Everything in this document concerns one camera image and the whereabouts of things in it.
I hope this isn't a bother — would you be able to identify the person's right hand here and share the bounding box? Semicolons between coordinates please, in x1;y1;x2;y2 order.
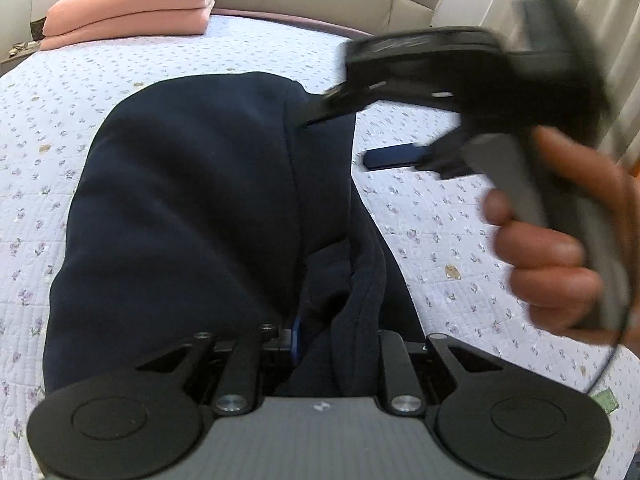
483;127;639;344

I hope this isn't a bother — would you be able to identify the navy hoodie with white stripes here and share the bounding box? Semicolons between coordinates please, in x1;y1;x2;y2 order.
43;73;423;396

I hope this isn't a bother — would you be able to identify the cream pleated curtain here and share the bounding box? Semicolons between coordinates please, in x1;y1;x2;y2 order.
483;0;639;172

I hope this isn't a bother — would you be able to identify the folded pink blanket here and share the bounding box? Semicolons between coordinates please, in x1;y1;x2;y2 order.
40;0;215;51

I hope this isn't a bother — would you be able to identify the wooden nightstand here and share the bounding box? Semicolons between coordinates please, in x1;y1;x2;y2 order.
0;41;40;76

